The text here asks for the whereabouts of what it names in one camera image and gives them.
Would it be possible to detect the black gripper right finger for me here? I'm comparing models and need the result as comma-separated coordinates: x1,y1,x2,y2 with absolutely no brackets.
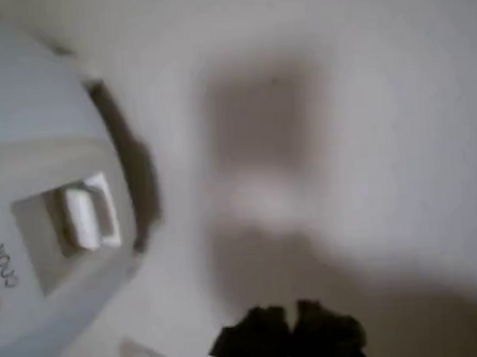
292,295,369,357

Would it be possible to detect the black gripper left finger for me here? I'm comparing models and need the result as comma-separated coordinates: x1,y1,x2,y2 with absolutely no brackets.
207,303,298,357

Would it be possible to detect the white rice cooker body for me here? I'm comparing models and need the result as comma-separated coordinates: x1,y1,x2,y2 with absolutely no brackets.
0,6,153,357

